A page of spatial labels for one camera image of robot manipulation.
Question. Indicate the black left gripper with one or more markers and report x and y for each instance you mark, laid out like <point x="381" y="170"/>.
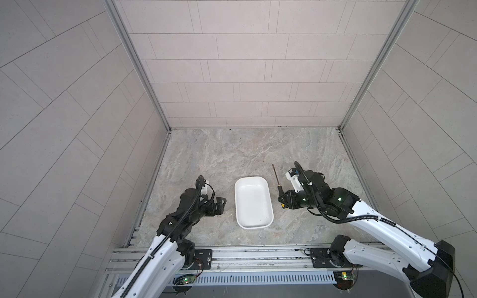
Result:
<point x="219" y="210"/>

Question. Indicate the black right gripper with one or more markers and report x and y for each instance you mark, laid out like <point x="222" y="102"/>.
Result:
<point x="290" y="202"/>

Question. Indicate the black handled screwdriver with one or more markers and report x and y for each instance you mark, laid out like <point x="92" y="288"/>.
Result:
<point x="277" y="179"/>

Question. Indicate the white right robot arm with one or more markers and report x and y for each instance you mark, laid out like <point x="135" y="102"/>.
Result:
<point x="427" y="266"/>

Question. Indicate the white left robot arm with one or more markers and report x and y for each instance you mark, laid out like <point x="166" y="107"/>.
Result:
<point x="170" y="251"/>

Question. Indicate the white rectangular bin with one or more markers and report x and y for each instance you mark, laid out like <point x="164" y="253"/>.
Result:
<point x="253" y="203"/>

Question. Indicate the green circuit board left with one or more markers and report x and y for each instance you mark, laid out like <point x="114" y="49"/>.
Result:
<point x="185" y="279"/>

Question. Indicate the green circuit board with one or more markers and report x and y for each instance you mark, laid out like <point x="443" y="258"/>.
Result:
<point x="345" y="276"/>
<point x="185" y="279"/>

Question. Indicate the green circuit board right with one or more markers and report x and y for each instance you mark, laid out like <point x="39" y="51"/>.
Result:
<point x="345" y="276"/>

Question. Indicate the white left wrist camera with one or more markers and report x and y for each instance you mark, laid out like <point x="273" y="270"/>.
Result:
<point x="205" y="189"/>

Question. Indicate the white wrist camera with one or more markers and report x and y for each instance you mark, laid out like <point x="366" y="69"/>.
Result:
<point x="205" y="189"/>
<point x="293" y="177"/>

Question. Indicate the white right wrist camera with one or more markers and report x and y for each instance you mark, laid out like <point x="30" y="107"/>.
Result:
<point x="293" y="177"/>

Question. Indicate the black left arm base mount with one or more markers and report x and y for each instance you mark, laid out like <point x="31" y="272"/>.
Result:
<point x="198" y="260"/>

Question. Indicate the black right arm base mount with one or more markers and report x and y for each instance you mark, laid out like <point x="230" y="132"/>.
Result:
<point x="321" y="258"/>

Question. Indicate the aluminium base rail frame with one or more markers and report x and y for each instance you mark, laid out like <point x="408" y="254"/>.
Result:
<point x="266" y="255"/>

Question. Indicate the aluminium corner post left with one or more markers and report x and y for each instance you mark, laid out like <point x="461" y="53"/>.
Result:
<point x="119" y="25"/>

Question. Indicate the aluminium corner post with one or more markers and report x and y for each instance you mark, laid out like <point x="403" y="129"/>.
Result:
<point x="119" y="25"/>
<point x="400" y="23"/>

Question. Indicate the aluminium corner post right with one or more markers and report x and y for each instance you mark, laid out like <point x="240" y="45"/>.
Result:
<point x="400" y="23"/>

